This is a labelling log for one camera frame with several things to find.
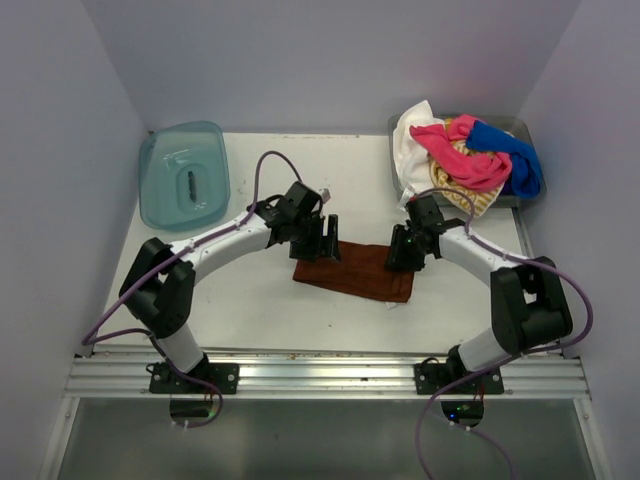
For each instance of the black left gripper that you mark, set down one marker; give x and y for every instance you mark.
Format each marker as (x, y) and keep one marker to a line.
(322, 246)

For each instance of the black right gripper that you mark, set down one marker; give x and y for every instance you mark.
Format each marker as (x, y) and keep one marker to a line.
(397, 255)

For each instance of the brown microfiber towel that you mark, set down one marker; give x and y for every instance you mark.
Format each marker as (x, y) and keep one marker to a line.
(361, 272)

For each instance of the teal translucent plastic bin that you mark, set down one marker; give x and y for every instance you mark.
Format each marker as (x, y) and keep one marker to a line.
(183, 177)

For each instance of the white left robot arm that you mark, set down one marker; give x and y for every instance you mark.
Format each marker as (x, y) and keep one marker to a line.
(159, 287)

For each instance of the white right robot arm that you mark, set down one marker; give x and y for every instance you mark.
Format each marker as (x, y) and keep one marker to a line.
(528, 303)

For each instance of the yellow striped towel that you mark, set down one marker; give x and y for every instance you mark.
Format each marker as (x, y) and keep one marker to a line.
(464, 197)

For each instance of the white towel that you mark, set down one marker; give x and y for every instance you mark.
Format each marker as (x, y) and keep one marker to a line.
(410, 159)

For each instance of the blue towel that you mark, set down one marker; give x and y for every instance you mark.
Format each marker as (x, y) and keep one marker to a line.
(525, 180)

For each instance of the metal tray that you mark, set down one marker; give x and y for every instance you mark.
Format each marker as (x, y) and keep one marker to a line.
(518, 129)

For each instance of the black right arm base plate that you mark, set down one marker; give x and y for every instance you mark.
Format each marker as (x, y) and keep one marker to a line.
(430, 377)

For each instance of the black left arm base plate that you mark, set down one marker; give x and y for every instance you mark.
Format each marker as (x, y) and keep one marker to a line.
(223, 376)

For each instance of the aluminium mounting rail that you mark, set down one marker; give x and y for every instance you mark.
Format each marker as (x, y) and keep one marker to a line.
(115, 373)

